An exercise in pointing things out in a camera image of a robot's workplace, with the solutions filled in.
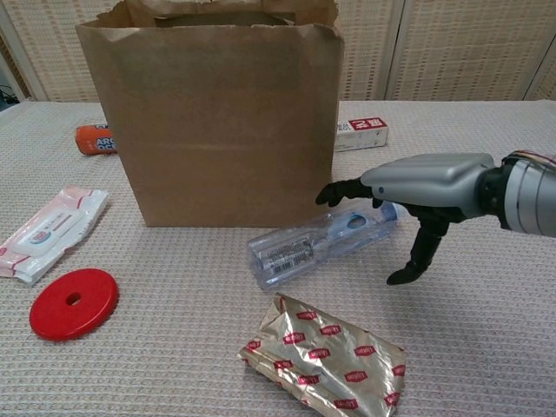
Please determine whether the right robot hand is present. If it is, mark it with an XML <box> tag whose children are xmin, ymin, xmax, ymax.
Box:
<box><xmin>315</xmin><ymin>152</ymin><xmax>507</xmax><ymax>287</ymax></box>

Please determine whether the clear plastic water bottle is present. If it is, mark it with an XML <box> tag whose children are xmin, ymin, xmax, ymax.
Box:
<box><xmin>246</xmin><ymin>200</ymin><xmax>407</xmax><ymax>291</ymax></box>

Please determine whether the gold foil tea packet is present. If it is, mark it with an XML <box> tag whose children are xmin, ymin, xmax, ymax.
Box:
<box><xmin>236</xmin><ymin>293</ymin><xmax>408</xmax><ymax>417</ymax></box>

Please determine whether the brown paper bag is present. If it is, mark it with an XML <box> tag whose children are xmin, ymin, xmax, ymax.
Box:
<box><xmin>74</xmin><ymin>0</ymin><xmax>347</xmax><ymax>228</ymax></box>

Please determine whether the white red long box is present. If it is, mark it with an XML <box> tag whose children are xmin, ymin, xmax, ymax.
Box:
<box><xmin>333</xmin><ymin>115</ymin><xmax>390</xmax><ymax>152</ymax></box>

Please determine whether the woven folding screen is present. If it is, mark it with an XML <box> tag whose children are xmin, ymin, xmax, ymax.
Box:
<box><xmin>0</xmin><ymin>0</ymin><xmax>556</xmax><ymax>103</ymax></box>

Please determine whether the beige woven tablecloth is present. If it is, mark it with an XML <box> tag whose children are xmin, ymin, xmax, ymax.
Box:
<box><xmin>0</xmin><ymin>99</ymin><xmax>556</xmax><ymax>417</ymax></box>

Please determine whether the orange roll pack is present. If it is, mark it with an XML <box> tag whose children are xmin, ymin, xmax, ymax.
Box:
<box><xmin>75</xmin><ymin>123</ymin><xmax>116</xmax><ymax>156</ymax></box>

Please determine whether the red round disc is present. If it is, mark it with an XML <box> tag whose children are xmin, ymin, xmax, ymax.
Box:
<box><xmin>29</xmin><ymin>268</ymin><xmax>120</xmax><ymax>341</ymax></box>

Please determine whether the pink wet wipes pack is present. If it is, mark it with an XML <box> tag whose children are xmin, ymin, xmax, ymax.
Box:
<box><xmin>0</xmin><ymin>185</ymin><xmax>109</xmax><ymax>287</ymax></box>

